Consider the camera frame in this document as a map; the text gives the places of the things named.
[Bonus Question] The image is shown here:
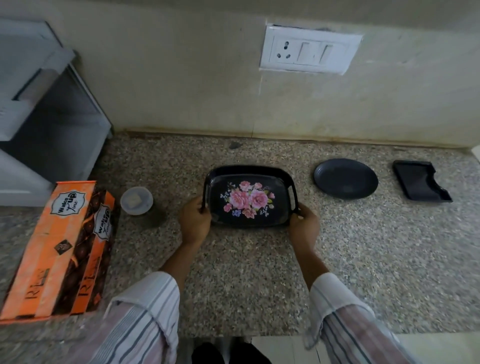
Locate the person's right hand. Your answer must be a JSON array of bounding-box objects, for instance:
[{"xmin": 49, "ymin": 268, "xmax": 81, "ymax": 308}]
[{"xmin": 288, "ymin": 202, "xmax": 321, "ymax": 254}]

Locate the person's left hand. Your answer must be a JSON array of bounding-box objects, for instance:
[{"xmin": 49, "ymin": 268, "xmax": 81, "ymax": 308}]
[{"xmin": 178, "ymin": 195, "xmax": 212, "ymax": 248}]

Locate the black floral serving tray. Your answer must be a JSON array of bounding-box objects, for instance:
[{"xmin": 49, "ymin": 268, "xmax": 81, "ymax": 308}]
[{"xmin": 202, "ymin": 165, "xmax": 299, "ymax": 229}]

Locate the person's left forearm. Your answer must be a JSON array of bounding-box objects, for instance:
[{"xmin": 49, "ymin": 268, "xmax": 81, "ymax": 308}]
[{"xmin": 84, "ymin": 239, "xmax": 201, "ymax": 364}]

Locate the person's right forearm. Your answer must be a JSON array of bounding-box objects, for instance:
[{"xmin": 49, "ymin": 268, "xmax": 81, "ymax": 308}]
[{"xmin": 292, "ymin": 245, "xmax": 424, "ymax": 364}]

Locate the round black plate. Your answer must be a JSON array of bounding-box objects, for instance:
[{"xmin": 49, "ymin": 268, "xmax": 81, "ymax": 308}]
[{"xmin": 313, "ymin": 158, "xmax": 379, "ymax": 200}]

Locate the clear lidded jar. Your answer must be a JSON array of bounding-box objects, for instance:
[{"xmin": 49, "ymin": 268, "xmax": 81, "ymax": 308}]
[{"xmin": 120, "ymin": 186, "xmax": 166, "ymax": 228}]

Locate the black rectangular plastic tray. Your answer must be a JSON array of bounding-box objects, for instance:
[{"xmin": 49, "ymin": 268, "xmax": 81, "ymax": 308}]
[{"xmin": 392, "ymin": 160, "xmax": 454, "ymax": 203}]

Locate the orange cardboard box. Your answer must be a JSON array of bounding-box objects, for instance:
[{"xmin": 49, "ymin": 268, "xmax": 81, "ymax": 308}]
[{"xmin": 0, "ymin": 181, "xmax": 117, "ymax": 324}]

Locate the white wall switch socket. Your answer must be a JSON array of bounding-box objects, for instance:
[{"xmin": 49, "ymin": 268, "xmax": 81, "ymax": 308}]
[{"xmin": 259, "ymin": 24, "xmax": 363, "ymax": 76}]

